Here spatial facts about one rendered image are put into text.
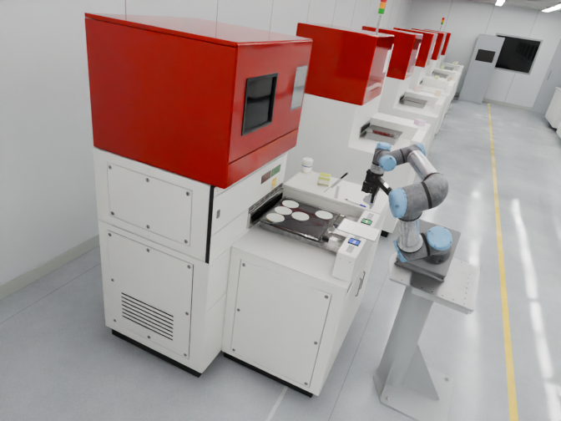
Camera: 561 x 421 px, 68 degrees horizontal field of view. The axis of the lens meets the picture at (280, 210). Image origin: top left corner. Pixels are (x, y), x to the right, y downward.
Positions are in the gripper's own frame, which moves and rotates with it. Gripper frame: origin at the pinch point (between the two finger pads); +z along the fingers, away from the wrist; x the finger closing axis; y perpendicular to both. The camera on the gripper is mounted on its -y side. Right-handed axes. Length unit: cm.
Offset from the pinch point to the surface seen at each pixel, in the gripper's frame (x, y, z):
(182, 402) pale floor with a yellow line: 82, 59, 106
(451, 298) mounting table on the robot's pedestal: 22, -51, 24
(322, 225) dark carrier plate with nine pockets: 8.2, 22.5, 15.7
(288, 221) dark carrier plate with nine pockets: 17.4, 39.5, 15.7
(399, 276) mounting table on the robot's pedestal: 18.4, -25.0, 23.6
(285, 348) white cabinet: 46, 19, 75
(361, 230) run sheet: 12.2, 0.1, 9.3
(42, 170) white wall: 40, 206, 28
